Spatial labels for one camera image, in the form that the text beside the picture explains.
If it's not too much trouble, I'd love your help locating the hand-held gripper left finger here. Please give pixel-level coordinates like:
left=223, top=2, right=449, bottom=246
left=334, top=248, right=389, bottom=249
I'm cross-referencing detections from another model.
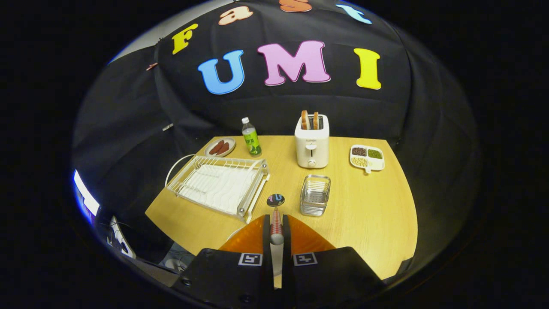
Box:
left=172, top=214, right=275, bottom=309

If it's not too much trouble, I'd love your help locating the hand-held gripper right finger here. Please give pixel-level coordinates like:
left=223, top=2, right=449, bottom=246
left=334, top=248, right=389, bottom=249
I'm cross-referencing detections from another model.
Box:
left=281, top=214, right=387, bottom=308

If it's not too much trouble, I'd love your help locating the white plate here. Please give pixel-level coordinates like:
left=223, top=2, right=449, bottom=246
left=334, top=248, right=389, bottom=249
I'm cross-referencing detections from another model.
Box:
left=225, top=225, right=284, bottom=289

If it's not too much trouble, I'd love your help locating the spoon with striped handle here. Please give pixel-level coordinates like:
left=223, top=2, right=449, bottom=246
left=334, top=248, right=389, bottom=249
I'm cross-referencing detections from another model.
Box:
left=266, top=193, right=286, bottom=246

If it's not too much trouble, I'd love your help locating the metal wire basket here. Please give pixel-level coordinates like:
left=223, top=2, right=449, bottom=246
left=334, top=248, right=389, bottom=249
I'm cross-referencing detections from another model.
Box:
left=299, top=174, right=332, bottom=217

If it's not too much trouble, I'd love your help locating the white wire dish rack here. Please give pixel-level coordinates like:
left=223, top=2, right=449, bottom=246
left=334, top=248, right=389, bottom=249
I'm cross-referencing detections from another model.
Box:
left=165, top=154, right=271, bottom=224

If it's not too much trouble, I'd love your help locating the small plate with sausages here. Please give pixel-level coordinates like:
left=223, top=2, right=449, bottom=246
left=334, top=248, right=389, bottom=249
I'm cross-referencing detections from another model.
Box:
left=204, top=137, right=236, bottom=158

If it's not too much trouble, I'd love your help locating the green label drink bottle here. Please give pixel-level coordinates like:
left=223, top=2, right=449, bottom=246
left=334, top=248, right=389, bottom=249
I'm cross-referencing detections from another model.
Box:
left=241, top=117, right=262, bottom=158

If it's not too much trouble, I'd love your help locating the white toaster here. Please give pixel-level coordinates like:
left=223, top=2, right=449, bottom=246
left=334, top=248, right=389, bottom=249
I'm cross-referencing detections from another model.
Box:
left=294, top=114, right=330, bottom=169

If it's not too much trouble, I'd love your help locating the white divided tray with beans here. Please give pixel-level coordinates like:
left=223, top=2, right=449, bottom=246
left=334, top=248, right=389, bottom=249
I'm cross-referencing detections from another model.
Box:
left=350, top=144, right=386, bottom=174

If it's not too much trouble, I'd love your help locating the lit computer monitor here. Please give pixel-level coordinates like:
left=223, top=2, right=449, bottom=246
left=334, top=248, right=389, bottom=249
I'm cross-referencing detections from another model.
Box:
left=72, top=169, right=100, bottom=224

